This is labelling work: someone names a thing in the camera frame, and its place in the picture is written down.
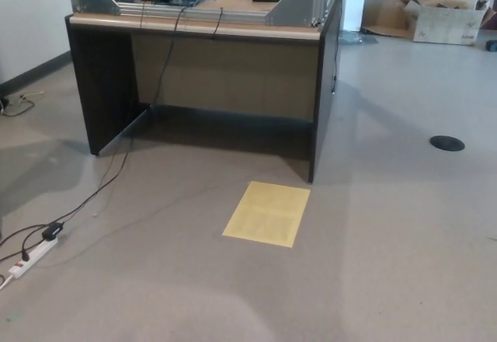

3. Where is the yellow paper sheet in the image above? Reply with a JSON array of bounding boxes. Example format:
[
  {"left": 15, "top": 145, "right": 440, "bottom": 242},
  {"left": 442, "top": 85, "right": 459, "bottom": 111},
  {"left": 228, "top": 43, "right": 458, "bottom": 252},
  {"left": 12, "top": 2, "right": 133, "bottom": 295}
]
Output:
[{"left": 221, "top": 180, "right": 311, "bottom": 248}]

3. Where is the dark wooden desk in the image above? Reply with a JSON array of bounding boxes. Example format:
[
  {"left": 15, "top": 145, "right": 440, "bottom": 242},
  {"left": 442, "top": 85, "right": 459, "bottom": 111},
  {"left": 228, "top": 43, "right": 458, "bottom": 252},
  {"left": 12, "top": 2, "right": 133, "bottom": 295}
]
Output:
[{"left": 64, "top": 0, "right": 349, "bottom": 183}]

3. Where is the white cabinet with black panel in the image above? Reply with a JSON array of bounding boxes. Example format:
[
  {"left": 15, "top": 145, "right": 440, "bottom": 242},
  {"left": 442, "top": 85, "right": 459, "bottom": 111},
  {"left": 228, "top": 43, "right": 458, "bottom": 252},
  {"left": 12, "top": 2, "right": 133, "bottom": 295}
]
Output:
[{"left": 341, "top": 0, "right": 368, "bottom": 32}]

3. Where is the flat brown cardboard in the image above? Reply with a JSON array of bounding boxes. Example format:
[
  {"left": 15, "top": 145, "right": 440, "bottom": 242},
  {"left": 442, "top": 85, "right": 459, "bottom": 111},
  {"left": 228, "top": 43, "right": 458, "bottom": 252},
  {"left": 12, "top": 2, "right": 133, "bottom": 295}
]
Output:
[{"left": 360, "top": 0, "right": 416, "bottom": 40}]

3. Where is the round black floor cover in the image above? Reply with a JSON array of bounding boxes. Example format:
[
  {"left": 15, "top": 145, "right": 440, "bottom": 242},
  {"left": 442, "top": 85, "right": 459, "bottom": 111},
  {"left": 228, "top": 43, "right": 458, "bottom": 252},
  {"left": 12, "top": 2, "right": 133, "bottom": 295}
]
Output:
[{"left": 429, "top": 134, "right": 466, "bottom": 152}]

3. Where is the black power adapter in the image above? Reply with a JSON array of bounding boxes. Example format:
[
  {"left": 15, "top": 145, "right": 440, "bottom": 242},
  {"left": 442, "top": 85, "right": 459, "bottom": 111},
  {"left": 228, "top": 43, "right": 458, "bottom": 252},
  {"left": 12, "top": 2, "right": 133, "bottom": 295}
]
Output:
[{"left": 41, "top": 221, "right": 66, "bottom": 240}]

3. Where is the open white cardboard box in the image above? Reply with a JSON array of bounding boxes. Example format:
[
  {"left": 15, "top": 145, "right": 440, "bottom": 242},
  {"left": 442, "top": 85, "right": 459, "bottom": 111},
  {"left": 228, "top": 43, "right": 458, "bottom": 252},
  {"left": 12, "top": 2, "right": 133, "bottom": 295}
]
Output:
[{"left": 401, "top": 0, "right": 491, "bottom": 46}]

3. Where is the white power strip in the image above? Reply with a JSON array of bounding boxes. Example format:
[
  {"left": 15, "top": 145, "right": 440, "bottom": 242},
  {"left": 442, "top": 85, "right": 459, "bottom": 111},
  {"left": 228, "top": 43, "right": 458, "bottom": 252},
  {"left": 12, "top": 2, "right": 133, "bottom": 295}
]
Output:
[{"left": 8, "top": 236, "right": 59, "bottom": 280}]

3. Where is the long black power cable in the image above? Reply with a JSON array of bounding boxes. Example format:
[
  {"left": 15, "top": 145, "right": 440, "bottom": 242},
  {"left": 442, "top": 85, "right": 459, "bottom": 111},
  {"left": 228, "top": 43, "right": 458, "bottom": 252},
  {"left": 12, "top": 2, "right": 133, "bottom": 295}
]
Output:
[{"left": 56, "top": 7, "right": 187, "bottom": 229}]

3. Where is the beige floor cable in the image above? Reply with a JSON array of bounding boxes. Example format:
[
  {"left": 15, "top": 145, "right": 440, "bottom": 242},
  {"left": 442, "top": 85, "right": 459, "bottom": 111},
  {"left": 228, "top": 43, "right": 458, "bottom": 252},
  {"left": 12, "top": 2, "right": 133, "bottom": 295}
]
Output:
[{"left": 0, "top": 91, "right": 46, "bottom": 117}]

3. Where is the black plug with cable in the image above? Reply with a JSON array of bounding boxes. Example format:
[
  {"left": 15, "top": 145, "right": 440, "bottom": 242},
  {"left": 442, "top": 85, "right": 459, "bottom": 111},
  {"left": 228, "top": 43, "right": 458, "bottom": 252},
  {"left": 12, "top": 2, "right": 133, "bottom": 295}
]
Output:
[{"left": 0, "top": 223, "right": 50, "bottom": 263}]

